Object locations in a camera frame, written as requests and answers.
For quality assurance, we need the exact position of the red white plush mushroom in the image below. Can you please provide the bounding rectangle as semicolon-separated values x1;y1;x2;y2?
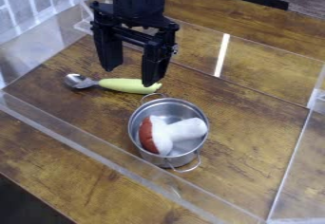
138;116;209;156

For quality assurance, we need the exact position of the clear acrylic triangular bracket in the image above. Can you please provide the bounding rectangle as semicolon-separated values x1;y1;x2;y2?
74;2;94;35

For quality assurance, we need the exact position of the spoon with yellow-green handle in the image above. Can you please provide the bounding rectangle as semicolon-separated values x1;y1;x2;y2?
64;73;164;94

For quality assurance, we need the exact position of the clear acrylic enclosure wall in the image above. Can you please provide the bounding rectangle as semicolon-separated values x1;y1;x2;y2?
0;5;325;224

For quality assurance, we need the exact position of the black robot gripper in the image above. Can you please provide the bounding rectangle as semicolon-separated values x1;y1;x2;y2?
90;0;180;87

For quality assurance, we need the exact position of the small silver metal pot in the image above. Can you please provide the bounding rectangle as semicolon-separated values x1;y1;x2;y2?
128;93;211;173

